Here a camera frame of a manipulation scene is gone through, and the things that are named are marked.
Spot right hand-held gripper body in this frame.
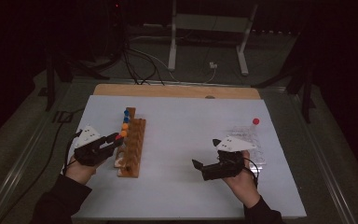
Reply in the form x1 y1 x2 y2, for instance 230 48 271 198
200 135 257 182

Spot person's left hand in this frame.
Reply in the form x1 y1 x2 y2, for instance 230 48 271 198
62 155 107 186

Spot white metal stand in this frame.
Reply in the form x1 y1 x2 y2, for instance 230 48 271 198
167 0 259 77

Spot left hand-held gripper cable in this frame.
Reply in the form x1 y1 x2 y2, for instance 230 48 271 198
62 130 83 175

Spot black metal stand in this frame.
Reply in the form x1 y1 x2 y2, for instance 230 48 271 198
43 46 110 112
251 62 317 124

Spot wooden test tube rack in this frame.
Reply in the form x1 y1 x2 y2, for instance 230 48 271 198
114 106 147 179

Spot hand-held gripper cable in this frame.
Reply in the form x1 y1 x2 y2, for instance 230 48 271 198
62 130 83 175
243 157 259 189

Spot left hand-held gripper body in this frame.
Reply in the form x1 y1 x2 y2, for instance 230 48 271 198
73 124 117 167

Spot long black floor cable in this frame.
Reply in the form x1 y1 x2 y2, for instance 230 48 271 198
0 106 86 224

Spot black computer tower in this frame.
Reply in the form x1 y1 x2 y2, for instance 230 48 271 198
85 0 129 62

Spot person's right hand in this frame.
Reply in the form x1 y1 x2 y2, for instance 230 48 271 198
223 150 262 209

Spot white cable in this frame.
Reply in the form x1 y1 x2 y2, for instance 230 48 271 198
130 35 217 84

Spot aluminium floor rail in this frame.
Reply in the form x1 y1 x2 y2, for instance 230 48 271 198
0 81 76 224
287 90 358 224

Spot right hand-held gripper cable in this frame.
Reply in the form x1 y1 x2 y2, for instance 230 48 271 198
243 157 259 189

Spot clear plastic tube rack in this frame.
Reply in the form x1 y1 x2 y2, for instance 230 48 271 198
229 124 267 172

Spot white table mat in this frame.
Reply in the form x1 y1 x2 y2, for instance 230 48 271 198
44 94 308 220

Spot bundle of black cables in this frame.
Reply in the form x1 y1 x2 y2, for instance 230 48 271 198
121 36 166 86

